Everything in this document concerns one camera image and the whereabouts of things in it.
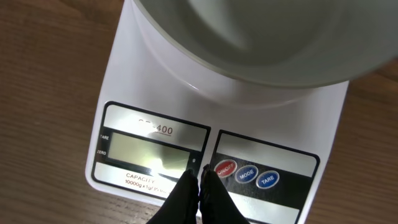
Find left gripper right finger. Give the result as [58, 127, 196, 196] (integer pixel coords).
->
[199, 164, 249, 224]

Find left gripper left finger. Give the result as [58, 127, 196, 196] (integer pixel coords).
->
[147, 170, 199, 224]

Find white digital kitchen scale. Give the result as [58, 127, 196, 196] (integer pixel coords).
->
[85, 1, 348, 223]

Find grey round bowl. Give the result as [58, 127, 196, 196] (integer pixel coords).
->
[136, 0, 397, 88]

